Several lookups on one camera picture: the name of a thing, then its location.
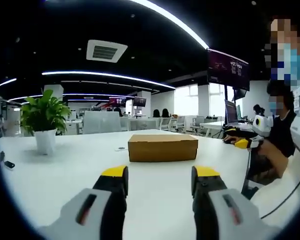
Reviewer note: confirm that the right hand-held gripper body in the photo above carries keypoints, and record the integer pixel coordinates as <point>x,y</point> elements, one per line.
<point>263,126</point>

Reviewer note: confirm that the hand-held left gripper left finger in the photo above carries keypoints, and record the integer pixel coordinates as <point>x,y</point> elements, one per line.
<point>97,207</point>

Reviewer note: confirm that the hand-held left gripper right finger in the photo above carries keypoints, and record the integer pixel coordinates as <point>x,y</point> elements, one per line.
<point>215,210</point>

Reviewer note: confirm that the brown cardboard shoe box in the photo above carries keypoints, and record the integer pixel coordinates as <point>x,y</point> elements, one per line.
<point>162,148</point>

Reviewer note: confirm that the desk computer monitor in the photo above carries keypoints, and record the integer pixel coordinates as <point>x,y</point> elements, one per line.
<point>232,112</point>

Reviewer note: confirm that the white office desk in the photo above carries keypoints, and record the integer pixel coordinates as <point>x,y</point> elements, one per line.
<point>212,125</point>

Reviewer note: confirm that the black screen stand pole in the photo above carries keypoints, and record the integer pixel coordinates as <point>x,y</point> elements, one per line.
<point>226,105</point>

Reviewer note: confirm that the grey office chair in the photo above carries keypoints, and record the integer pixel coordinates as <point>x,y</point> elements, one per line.
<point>180,124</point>
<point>198,123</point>

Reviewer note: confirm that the small grey round disc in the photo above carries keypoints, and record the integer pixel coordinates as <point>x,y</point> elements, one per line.
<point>120,149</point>

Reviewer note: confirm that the large dark hanging screen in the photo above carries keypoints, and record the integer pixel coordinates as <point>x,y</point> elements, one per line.
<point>227,67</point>

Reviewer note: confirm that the seated person in black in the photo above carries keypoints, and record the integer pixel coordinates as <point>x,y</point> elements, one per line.
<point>277,197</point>

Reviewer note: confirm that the white mesh chair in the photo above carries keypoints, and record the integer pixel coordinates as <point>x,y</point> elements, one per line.
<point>102,122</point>

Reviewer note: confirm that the small black key fob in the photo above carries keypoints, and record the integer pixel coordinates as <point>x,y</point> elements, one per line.
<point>9,164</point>

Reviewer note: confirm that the green potted plant white pot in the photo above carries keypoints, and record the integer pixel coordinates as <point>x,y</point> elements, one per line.
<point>45,117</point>

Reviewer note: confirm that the long curved ceiling light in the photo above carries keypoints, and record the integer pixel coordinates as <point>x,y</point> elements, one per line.
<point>180,23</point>

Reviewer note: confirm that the straight ceiling light strip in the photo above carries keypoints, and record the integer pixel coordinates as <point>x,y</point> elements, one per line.
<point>107,74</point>

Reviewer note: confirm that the white ceiling air vent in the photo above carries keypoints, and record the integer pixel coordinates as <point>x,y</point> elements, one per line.
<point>105,51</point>

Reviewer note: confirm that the short ceiling light strip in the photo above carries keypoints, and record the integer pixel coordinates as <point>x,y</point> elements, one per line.
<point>7,82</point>

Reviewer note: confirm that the dark wall screen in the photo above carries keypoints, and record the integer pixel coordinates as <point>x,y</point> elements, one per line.
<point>139,101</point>

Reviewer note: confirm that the red wall screen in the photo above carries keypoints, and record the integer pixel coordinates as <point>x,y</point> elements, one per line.
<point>117,101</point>

